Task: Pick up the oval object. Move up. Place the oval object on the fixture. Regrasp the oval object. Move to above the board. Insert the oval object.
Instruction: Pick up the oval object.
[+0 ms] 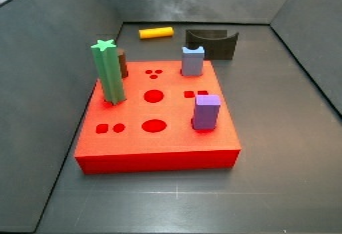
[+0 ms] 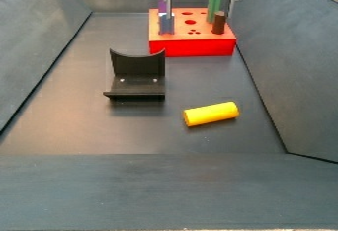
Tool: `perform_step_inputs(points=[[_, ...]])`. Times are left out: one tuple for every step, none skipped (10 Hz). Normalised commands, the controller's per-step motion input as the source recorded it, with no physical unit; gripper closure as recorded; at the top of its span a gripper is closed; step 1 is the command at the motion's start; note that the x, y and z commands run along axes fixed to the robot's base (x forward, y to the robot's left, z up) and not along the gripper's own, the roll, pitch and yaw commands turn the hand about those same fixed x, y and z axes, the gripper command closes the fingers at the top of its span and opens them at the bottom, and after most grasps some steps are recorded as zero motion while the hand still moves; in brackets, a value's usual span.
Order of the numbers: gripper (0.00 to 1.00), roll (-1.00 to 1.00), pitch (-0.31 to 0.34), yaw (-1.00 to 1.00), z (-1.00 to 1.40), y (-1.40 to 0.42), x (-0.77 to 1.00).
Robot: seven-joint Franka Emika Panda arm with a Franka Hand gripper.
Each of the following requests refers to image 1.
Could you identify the green star peg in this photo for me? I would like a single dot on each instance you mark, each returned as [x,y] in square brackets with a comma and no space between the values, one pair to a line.
[104,52]

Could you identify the red peg board block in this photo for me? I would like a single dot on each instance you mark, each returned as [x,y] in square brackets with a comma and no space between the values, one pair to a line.
[145,134]

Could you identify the brown cylinder peg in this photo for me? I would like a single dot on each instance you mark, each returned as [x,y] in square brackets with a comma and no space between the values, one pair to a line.
[122,62]

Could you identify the purple square peg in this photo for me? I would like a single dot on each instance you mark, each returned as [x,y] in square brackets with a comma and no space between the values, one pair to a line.
[206,110]

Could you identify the blue notched peg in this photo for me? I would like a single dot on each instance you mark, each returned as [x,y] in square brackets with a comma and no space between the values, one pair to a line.
[193,59]

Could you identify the yellow oval peg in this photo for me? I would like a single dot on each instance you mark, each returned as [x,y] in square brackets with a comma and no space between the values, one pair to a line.
[157,33]

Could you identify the black curved fixture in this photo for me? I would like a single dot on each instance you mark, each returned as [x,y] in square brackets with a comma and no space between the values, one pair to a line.
[217,42]

